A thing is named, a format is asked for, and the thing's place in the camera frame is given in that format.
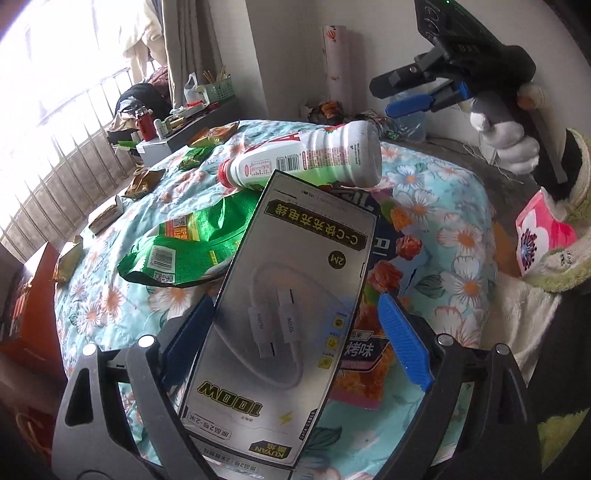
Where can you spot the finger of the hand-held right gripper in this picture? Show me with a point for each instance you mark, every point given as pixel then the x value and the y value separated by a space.
pixel 397 83
pixel 415 104

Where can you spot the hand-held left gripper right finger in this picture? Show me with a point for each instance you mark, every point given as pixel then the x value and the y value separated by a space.
pixel 406 344

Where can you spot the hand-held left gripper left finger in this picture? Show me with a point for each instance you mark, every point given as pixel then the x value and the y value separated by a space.
pixel 189 334

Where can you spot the person's right hand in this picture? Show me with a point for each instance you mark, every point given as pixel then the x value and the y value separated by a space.
pixel 519 154

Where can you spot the orange snack wrapper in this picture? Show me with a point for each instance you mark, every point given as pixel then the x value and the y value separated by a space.
pixel 360 378

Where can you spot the white floral paper roll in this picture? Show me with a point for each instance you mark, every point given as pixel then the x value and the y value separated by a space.
pixel 336 60

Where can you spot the floral printed blanket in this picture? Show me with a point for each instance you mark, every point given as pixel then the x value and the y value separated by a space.
pixel 461 286

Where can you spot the large green snack bag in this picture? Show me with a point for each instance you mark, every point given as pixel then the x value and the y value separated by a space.
pixel 194 235

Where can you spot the white bottle with red cap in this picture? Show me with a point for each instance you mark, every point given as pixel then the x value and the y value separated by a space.
pixel 314 152

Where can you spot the person's fleece clothing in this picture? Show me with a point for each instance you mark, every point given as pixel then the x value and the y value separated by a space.
pixel 521 314

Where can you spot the gold snack wrapper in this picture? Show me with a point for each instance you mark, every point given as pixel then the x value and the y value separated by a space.
pixel 68 258

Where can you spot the small cardboard box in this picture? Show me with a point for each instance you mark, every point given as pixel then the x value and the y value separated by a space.
pixel 106 217

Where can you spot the brown snack wrapper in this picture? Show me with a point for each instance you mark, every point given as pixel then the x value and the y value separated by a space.
pixel 143 182

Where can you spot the red cardboard box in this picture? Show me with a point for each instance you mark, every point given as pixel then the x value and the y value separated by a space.
pixel 23 295

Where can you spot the small green wrapper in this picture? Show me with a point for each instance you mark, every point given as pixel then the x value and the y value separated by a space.
pixel 194 158

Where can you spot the green plastic basket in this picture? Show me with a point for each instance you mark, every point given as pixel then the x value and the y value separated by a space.
pixel 217 90

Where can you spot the yellow orange snack bag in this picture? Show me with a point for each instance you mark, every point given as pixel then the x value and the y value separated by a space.
pixel 212 134

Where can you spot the white box with clutter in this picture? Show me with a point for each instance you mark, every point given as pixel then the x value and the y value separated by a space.
pixel 182 133

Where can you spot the white plastic bag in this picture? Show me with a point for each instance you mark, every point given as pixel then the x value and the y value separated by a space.
pixel 193 90

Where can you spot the grey curtain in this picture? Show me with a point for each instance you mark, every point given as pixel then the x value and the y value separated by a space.
pixel 194 41

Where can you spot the dark clothing pile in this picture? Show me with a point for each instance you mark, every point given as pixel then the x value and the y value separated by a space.
pixel 138 94

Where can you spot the pile of clutter by wall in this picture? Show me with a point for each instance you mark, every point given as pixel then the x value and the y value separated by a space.
pixel 325 110

